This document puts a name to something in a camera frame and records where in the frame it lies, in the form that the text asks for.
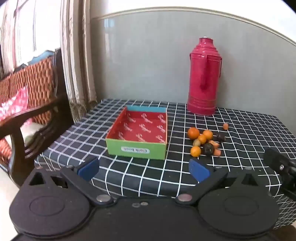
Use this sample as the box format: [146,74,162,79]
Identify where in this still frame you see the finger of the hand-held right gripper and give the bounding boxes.
[264,147,296,197]

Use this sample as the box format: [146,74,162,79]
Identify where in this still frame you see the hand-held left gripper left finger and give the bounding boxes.
[28,157,115,207]

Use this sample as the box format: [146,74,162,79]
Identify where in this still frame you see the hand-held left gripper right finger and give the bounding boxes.
[176,158,270,207]

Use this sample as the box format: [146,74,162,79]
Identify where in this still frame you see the large orange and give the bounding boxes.
[187,127,200,140]

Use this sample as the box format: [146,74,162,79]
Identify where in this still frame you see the green and red cardboard box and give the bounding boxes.
[106,105,168,161]

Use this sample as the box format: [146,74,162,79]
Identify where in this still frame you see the black white checkered tablecloth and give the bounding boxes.
[34,99,296,232]

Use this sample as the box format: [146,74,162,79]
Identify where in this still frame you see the white cloth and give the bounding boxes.
[5,122,45,149]

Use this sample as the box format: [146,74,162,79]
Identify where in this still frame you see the dark wooden sofa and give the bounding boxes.
[0,47,75,189]

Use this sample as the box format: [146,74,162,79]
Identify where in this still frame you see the red thermos flask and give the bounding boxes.
[187,37,223,116]

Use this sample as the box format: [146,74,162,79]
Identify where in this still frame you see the pink patterned pillow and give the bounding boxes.
[0,87,30,121]

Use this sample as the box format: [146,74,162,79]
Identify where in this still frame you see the beige curtain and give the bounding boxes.
[59,0,99,122]

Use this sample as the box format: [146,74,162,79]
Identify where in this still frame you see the orange patterned back cushion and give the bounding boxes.
[0,57,57,126]

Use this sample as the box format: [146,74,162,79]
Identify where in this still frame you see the white sheer curtain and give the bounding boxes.
[0,0,63,78]

